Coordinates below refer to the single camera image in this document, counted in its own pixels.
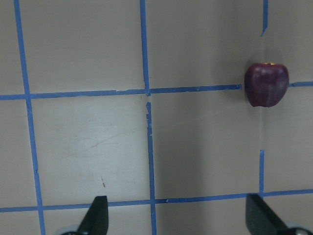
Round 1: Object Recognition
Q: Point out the dark red apple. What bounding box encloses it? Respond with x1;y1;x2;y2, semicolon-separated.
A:
244;63;289;107

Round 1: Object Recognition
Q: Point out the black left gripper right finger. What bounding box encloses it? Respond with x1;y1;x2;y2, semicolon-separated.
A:
245;194;293;235

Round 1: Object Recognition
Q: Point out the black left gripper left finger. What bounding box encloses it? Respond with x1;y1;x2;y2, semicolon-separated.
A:
74;196;109;235

